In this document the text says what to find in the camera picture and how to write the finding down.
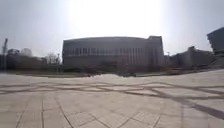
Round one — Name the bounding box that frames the row of dark trees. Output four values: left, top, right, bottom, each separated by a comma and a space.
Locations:
0, 48, 64, 72

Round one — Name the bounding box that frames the grass strip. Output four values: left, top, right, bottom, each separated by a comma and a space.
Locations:
6, 69, 98, 79
133, 65, 224, 78

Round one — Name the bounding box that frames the dark glass building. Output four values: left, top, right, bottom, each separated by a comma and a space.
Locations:
206, 26, 224, 57

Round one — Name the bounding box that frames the grey paved plaza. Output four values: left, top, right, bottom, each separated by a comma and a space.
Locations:
0, 69, 224, 128

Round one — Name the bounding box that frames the large dark wide building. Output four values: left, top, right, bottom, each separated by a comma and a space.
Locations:
61, 35, 166, 73

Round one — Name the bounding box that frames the low grey building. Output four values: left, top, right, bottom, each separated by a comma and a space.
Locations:
164, 45, 216, 69

